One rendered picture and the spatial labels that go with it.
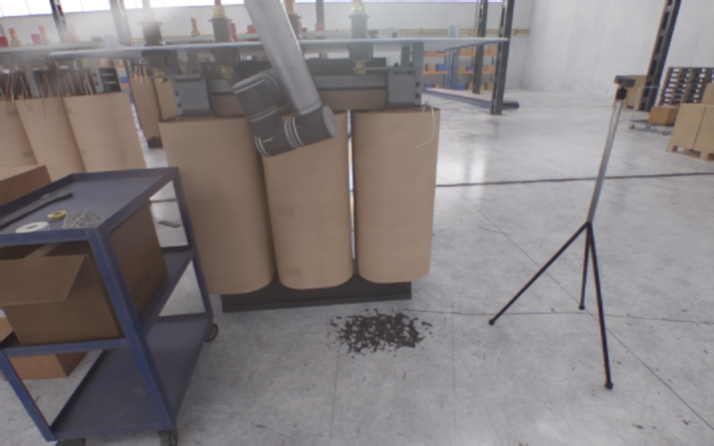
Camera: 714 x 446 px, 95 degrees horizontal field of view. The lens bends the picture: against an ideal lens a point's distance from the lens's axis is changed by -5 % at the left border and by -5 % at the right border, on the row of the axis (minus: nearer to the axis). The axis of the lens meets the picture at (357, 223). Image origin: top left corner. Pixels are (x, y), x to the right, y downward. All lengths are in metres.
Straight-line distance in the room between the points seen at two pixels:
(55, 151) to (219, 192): 2.53
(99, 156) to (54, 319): 2.61
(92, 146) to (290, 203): 2.49
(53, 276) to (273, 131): 0.74
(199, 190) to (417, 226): 1.05
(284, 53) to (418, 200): 0.93
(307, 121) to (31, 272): 0.87
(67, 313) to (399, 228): 1.32
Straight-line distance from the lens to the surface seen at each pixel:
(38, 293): 1.17
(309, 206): 1.65
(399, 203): 1.68
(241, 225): 1.74
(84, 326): 1.33
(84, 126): 3.81
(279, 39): 1.14
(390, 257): 1.80
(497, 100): 11.07
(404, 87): 1.61
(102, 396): 1.78
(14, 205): 1.57
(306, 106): 1.16
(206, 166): 1.67
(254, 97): 1.21
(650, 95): 13.95
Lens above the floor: 1.25
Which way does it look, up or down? 24 degrees down
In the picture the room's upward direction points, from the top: 2 degrees counter-clockwise
